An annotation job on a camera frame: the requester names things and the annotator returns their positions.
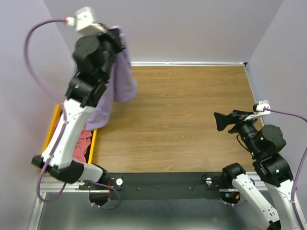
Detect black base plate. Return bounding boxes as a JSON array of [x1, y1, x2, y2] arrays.
[[79, 172, 243, 205]]

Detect yellow plastic bin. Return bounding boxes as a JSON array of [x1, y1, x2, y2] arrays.
[[37, 99, 97, 169]]

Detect red t shirt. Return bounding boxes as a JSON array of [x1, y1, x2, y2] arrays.
[[54, 119, 94, 163]]

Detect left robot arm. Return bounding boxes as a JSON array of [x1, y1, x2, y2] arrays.
[[32, 28, 124, 184]]

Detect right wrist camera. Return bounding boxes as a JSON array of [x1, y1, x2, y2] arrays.
[[244, 100, 271, 121]]

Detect purple t shirt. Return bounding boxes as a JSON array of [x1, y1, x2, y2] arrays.
[[86, 25, 138, 131]]

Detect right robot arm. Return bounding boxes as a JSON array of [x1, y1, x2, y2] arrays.
[[214, 110, 302, 230]]

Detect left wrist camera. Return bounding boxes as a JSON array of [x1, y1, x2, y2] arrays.
[[64, 6, 103, 35]]

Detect aluminium frame rail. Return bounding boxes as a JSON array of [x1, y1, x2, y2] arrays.
[[27, 178, 82, 230]]

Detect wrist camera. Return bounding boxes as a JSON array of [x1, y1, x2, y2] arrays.
[[244, 100, 271, 121], [64, 6, 103, 35]]

